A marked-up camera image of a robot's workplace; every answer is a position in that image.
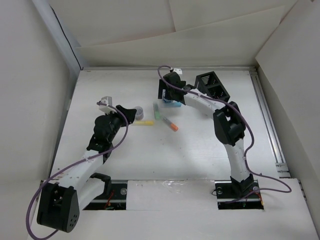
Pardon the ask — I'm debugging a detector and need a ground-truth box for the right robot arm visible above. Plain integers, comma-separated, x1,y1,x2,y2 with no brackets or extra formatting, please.
158,71,254,198

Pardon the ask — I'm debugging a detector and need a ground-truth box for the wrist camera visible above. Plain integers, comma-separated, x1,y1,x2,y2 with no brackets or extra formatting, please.
173,68,183,75
97,96,113,114

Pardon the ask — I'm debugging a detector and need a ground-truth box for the yellow highlighter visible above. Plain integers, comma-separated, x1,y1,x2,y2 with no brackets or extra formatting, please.
132,120,155,126

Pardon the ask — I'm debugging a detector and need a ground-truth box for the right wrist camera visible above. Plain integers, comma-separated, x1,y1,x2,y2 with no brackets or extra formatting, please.
173,68,183,75

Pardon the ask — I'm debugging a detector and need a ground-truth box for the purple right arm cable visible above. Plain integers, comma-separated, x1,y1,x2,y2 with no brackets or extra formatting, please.
156,65,293,203

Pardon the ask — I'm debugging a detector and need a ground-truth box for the blue highlighter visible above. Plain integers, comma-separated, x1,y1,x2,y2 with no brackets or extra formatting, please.
160,102,182,108

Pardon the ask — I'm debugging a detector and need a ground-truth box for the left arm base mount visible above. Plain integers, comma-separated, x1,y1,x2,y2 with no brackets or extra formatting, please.
84,180,128,211

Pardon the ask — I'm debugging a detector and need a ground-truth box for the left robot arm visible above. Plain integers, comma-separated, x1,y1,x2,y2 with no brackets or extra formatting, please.
36,101,137,233

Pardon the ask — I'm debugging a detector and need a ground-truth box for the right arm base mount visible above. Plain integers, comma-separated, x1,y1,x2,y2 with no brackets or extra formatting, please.
211,180,264,210

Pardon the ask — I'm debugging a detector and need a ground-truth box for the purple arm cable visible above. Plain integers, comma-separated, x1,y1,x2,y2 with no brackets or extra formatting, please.
156,65,293,203
26,101,130,240

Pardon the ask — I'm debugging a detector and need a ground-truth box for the orange highlighter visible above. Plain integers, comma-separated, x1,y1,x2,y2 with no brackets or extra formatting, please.
161,115,179,132

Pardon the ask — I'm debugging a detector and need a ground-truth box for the black two-slot organizer box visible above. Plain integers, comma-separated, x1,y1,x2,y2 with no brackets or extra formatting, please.
194,71,230,102

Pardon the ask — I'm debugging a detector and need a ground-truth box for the blue white tape roll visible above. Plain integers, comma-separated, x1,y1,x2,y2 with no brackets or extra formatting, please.
162,90,173,104

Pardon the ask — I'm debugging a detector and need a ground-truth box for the green highlighter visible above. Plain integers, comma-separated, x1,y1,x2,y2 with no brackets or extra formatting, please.
152,102,161,120

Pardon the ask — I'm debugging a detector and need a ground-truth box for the clear jar of paper clips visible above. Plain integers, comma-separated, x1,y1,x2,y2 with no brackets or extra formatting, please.
135,106,144,121

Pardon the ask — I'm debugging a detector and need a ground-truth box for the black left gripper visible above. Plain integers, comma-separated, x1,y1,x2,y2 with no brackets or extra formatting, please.
104,105,135,142

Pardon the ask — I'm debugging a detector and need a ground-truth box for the aluminium rail right edge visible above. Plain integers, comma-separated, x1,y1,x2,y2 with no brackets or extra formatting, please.
249,68,291,179

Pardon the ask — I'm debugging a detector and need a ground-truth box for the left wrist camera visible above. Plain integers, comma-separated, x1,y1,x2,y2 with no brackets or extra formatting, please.
97,96,113,114

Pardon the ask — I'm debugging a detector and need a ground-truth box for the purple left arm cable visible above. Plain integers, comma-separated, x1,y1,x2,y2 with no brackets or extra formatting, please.
26,101,130,240

